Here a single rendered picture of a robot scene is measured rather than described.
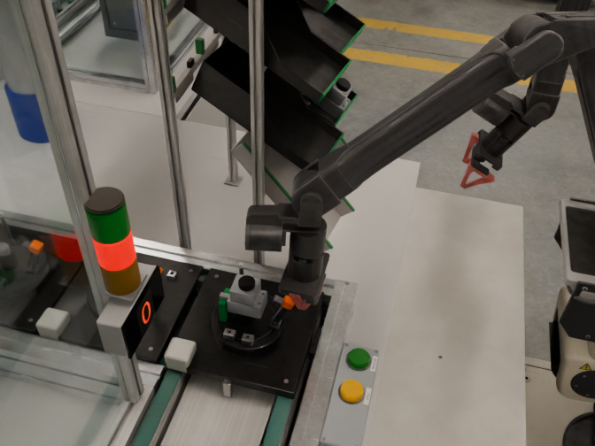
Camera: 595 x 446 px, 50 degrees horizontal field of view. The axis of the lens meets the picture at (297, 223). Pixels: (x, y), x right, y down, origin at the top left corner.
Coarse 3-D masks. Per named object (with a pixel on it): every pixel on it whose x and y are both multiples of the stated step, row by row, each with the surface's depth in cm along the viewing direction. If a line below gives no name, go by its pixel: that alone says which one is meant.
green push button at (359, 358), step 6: (354, 354) 117; (360, 354) 117; (366, 354) 117; (348, 360) 117; (354, 360) 116; (360, 360) 116; (366, 360) 116; (354, 366) 116; (360, 366) 115; (366, 366) 116
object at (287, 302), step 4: (276, 296) 114; (280, 296) 114; (288, 296) 113; (276, 300) 113; (280, 300) 114; (284, 300) 113; (288, 300) 113; (280, 304) 114; (284, 304) 113; (288, 304) 113; (292, 304) 112; (280, 308) 116; (284, 308) 114; (288, 308) 113; (276, 312) 117; (280, 312) 115; (284, 312) 115; (276, 316) 116; (280, 316) 116; (276, 320) 117; (280, 320) 117; (276, 324) 118
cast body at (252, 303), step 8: (240, 280) 113; (248, 280) 113; (256, 280) 114; (232, 288) 112; (240, 288) 112; (248, 288) 112; (256, 288) 113; (224, 296) 116; (232, 296) 113; (240, 296) 112; (248, 296) 112; (256, 296) 113; (264, 296) 115; (232, 304) 114; (240, 304) 114; (248, 304) 113; (256, 304) 114; (264, 304) 116; (240, 312) 115; (248, 312) 115; (256, 312) 114
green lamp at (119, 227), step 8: (120, 208) 79; (88, 216) 79; (96, 216) 78; (104, 216) 78; (112, 216) 78; (120, 216) 79; (96, 224) 79; (104, 224) 79; (112, 224) 79; (120, 224) 80; (128, 224) 82; (96, 232) 80; (104, 232) 80; (112, 232) 80; (120, 232) 81; (128, 232) 82; (96, 240) 81; (104, 240) 80; (112, 240) 81; (120, 240) 81
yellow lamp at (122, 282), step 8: (136, 264) 87; (104, 272) 85; (112, 272) 85; (120, 272) 85; (128, 272) 86; (136, 272) 87; (104, 280) 87; (112, 280) 86; (120, 280) 86; (128, 280) 86; (136, 280) 88; (112, 288) 87; (120, 288) 87; (128, 288) 87; (136, 288) 89
